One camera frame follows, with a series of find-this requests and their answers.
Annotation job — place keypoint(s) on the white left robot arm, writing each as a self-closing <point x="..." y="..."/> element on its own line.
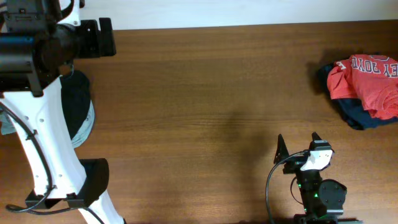
<point x="31" y="96"/>

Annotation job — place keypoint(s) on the black garment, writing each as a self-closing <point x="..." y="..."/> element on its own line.
<point x="75" y="100"/>

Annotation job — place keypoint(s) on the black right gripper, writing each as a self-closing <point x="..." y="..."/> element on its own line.
<point x="295" y="163"/>

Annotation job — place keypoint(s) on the grey garment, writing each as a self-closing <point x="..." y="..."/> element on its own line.
<point x="79" y="138"/>

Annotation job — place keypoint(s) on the navy blue garment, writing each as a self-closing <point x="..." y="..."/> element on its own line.
<point x="350" y="109"/>

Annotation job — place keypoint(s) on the red grey-printed t-shirt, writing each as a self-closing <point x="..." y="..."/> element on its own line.
<point x="370" y="78"/>

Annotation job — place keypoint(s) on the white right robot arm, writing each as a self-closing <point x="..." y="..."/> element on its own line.
<point x="322" y="199"/>

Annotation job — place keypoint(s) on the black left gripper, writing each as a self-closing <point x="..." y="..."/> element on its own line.
<point x="95" y="33"/>

